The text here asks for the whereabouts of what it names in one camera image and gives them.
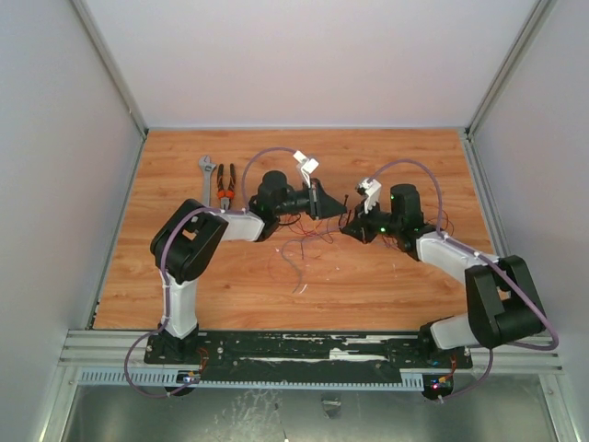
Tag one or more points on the black zip tie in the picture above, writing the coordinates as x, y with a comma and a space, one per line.
344, 218

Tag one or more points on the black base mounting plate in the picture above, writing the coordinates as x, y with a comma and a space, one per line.
311, 356

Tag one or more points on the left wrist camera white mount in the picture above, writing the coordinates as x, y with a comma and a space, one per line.
305, 166

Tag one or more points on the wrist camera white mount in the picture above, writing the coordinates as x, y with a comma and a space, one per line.
369, 189
305, 166

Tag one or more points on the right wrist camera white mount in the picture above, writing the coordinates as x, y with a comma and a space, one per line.
369, 189

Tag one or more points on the grey slotted cable duct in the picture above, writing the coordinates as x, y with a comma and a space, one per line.
169, 377

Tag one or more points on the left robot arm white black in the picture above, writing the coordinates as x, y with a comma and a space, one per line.
185, 245

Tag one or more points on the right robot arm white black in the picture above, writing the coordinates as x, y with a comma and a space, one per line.
503, 306

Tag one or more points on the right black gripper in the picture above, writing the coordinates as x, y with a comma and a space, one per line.
363, 221

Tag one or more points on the silver adjustable wrench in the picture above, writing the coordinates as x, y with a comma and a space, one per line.
207, 168

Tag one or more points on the orange black pliers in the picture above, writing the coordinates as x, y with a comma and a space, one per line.
226, 193

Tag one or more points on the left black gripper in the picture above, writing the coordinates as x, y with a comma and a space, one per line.
320, 204

